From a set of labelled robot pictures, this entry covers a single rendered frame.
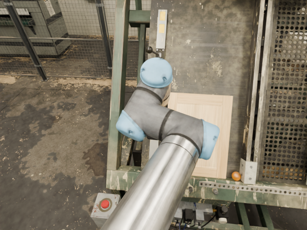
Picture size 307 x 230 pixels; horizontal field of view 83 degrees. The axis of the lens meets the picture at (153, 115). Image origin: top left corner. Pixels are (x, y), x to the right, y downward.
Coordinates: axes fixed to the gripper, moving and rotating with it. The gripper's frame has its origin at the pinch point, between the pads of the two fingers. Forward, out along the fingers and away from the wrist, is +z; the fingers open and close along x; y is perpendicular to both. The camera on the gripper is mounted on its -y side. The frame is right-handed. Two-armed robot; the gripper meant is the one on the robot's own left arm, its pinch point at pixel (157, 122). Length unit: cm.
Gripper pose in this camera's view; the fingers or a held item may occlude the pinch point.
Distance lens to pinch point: 72.0
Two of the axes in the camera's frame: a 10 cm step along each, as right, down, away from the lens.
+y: 0.8, -9.4, 3.3
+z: 0.3, 3.4, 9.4
